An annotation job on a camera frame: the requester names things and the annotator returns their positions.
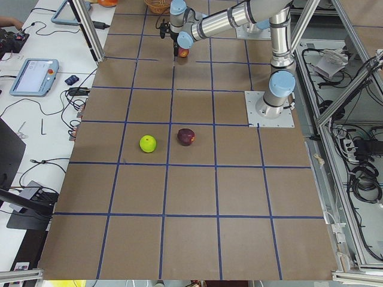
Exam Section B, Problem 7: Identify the red apple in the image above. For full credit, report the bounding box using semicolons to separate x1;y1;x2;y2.
178;47;189;58

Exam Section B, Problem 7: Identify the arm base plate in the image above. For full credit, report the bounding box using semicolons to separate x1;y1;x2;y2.
244;91;295;129
236;21;271;41

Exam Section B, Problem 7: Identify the black allen key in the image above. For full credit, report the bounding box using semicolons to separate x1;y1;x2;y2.
40;118;46;135

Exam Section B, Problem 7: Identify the wicker basket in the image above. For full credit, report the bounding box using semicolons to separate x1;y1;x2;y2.
144;0;171;14

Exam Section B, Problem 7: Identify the green apple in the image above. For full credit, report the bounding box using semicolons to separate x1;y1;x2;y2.
139;135;157;153

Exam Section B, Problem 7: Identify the aluminium frame post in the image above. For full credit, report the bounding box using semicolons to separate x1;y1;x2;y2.
68;0;105;63

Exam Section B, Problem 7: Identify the dark purple apple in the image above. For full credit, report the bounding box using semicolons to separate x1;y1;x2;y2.
177;128;195;146

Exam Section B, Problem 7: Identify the dark blue pouch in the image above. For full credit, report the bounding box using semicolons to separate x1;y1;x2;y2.
65;75;79;86

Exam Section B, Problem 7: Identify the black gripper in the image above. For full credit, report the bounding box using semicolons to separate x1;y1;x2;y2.
159;20;179;57

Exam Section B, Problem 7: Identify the orange container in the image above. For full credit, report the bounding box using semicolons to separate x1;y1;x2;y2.
98;0;118;8

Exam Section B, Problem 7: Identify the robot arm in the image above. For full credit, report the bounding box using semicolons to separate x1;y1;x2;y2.
158;1;296;120

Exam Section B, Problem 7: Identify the teach pendant tablet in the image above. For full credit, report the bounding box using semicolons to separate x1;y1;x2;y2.
10;59;59;97

